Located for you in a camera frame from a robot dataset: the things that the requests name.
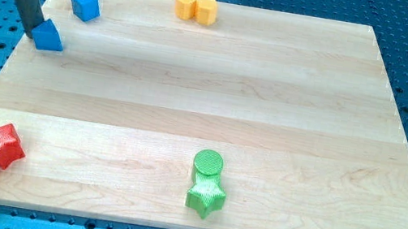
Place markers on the blue cube block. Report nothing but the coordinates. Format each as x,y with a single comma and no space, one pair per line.
86,10

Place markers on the light wooden board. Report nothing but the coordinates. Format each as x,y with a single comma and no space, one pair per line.
299,108

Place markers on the green cylinder block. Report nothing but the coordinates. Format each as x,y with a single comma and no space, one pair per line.
207,163

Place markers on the red star block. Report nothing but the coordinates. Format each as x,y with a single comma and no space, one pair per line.
11,149

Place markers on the green star block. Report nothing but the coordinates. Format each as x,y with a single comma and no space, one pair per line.
206,195

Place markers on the yellow heart block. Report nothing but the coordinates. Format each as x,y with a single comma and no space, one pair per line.
184,9

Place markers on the blue triangle block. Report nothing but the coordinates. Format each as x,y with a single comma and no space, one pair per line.
46,37

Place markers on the yellow hexagon block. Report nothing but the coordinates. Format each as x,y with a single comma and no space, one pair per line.
206,12

